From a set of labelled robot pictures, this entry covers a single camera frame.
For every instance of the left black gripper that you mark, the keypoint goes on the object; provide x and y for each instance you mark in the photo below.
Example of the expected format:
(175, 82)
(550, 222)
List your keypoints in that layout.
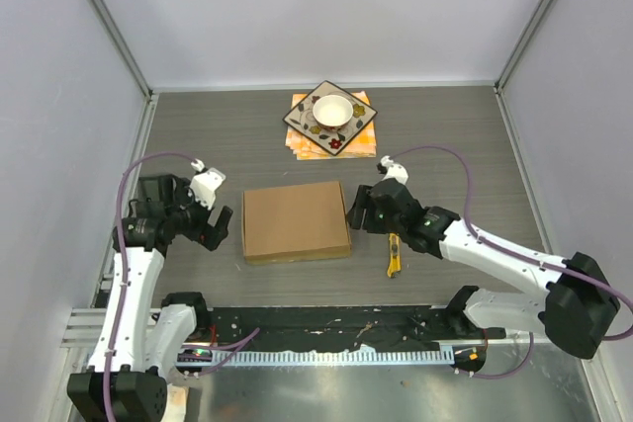
(205, 233)

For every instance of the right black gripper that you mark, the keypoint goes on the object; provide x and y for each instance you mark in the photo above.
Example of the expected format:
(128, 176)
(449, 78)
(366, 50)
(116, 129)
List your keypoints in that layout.
(355, 215)

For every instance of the brown cardboard express box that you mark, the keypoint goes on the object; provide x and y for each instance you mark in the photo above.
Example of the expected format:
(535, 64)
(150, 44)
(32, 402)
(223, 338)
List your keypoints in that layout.
(295, 224)

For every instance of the yellow utility knife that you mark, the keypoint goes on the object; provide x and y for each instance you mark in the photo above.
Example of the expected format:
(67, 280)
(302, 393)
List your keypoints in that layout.
(395, 257)

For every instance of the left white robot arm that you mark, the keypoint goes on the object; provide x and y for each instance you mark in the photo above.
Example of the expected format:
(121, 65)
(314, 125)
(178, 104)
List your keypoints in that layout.
(126, 376)

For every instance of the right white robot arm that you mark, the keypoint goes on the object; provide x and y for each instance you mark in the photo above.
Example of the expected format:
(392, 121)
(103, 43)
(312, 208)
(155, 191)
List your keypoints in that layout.
(565, 299)

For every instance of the orange checkered folded cloth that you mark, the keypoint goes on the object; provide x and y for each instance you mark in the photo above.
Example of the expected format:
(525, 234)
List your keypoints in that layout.
(362, 146)

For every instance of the white ceramic bowl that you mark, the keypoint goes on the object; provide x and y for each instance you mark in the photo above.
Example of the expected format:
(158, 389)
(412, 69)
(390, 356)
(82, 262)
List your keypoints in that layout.
(332, 111)

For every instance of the square floral ceramic plate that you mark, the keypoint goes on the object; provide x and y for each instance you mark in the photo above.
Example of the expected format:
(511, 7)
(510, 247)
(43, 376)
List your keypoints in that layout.
(333, 141)

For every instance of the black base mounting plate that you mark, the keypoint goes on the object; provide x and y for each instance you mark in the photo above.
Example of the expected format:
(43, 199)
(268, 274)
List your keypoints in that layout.
(301, 329)

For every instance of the white orange paper packet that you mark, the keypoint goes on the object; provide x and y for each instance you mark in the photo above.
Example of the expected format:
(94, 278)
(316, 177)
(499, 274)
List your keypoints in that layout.
(176, 407)

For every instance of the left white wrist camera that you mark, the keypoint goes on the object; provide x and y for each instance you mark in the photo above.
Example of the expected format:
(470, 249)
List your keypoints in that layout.
(205, 183)

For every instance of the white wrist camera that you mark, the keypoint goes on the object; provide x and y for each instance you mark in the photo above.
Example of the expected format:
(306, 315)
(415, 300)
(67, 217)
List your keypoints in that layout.
(389, 168)
(205, 183)

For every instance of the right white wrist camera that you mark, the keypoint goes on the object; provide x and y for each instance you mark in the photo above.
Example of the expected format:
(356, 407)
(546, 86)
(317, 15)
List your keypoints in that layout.
(389, 168)

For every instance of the aluminium frame rail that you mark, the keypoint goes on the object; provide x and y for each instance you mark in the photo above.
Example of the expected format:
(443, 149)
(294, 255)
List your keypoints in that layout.
(83, 328)

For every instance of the white slotted cable duct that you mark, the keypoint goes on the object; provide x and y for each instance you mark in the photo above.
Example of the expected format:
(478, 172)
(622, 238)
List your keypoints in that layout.
(365, 356)

